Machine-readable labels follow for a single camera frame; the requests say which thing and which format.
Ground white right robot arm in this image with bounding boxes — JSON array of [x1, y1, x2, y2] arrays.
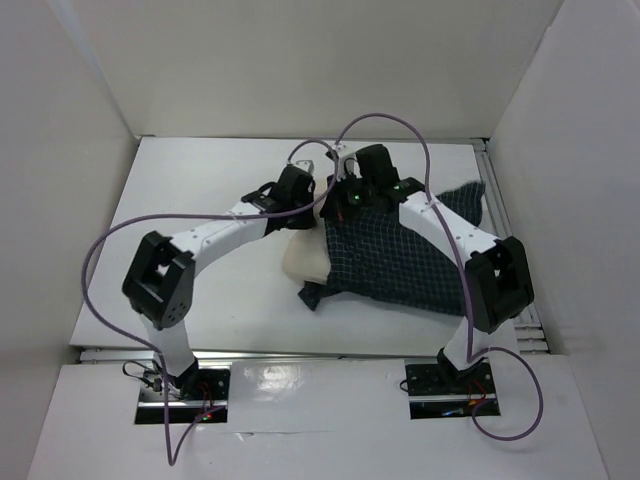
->
[[320, 144, 534, 392]]

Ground aluminium frame rail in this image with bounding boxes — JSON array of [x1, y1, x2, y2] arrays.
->
[[74, 137, 551, 365]]

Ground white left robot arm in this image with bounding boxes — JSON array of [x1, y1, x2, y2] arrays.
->
[[122, 165, 316, 399]]

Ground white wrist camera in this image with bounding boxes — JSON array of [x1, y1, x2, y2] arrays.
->
[[329, 144, 357, 182], [291, 159, 315, 176]]

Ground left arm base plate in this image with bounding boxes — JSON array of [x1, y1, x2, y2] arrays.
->
[[135, 363, 232, 425]]

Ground cream white pillow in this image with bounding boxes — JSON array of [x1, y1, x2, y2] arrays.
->
[[282, 200, 331, 285]]

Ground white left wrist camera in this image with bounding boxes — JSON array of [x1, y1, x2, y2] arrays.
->
[[291, 159, 315, 176]]

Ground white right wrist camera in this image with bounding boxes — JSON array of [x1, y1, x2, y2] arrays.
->
[[329, 144, 357, 182]]

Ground dark plaid pillowcase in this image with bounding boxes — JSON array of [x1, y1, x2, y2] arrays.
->
[[298, 207, 464, 316]]

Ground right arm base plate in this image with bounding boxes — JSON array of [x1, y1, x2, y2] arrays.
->
[[399, 361, 501, 420]]

